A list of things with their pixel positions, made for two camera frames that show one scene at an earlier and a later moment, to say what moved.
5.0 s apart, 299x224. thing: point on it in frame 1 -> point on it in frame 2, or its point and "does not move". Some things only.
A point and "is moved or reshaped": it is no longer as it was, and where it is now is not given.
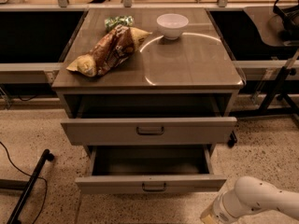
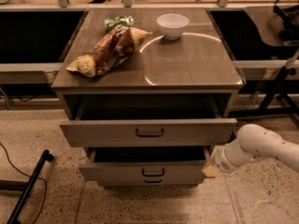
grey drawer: [150, 169] is moved or reshaped
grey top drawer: [152, 131] does not move
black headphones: [291, 19] does not move
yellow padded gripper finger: [207, 219] -> [210, 171]
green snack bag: [111, 22] does not move
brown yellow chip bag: [109, 51] does not move
